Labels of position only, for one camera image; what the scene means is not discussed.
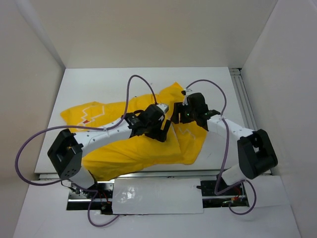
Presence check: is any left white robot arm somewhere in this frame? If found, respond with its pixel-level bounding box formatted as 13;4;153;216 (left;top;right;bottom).
48;104;171;198

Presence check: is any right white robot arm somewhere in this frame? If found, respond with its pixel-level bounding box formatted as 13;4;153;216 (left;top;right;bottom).
171;89;278;194

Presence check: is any aluminium front rail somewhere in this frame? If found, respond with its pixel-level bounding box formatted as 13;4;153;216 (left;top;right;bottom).
37;170;218;180

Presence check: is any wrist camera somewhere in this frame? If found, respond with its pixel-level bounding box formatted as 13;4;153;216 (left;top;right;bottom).
155;104;169;115
181;88;194;105

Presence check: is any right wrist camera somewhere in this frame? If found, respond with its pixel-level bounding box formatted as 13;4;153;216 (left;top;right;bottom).
181;88;194;105

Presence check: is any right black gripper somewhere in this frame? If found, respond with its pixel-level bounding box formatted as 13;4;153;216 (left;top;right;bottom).
170;102;197;124

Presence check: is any yellow pillowcase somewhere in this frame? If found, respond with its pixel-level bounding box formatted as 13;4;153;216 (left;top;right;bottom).
60;82;207;180

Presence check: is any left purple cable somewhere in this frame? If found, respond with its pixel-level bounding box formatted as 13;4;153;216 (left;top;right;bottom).
14;74;160;228

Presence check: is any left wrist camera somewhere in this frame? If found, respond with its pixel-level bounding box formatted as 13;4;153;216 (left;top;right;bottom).
155;104;169;115

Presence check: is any aluminium side rail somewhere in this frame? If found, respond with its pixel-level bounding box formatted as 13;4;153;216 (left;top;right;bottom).
229;68;258;130

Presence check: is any white cover plate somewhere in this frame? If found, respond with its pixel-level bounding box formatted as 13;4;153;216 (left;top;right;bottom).
112;178;204;215

